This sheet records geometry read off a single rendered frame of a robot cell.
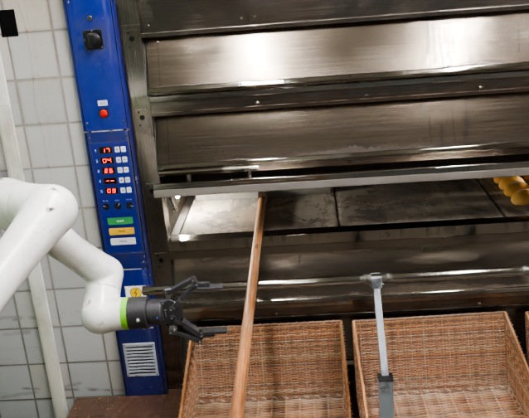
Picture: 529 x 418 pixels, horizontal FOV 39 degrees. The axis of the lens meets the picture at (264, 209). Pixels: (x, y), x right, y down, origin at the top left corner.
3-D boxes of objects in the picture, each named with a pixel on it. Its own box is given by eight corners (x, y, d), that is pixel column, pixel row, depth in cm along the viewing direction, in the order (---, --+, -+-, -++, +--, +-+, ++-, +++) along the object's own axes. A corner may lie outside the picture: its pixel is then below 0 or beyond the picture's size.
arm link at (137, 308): (128, 337, 211) (123, 307, 208) (136, 318, 222) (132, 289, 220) (149, 335, 211) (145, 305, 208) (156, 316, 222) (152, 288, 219)
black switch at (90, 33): (85, 50, 245) (80, 16, 241) (104, 48, 244) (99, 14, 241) (82, 51, 241) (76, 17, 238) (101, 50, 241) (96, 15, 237)
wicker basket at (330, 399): (196, 391, 286) (189, 325, 277) (347, 384, 282) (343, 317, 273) (178, 476, 240) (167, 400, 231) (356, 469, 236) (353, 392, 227)
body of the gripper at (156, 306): (150, 293, 217) (182, 291, 216) (153, 319, 220) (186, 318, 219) (145, 304, 210) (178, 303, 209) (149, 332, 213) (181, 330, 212)
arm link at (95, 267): (16, 249, 198) (51, 239, 194) (23, 211, 204) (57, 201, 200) (97, 303, 225) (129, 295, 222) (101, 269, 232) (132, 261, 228)
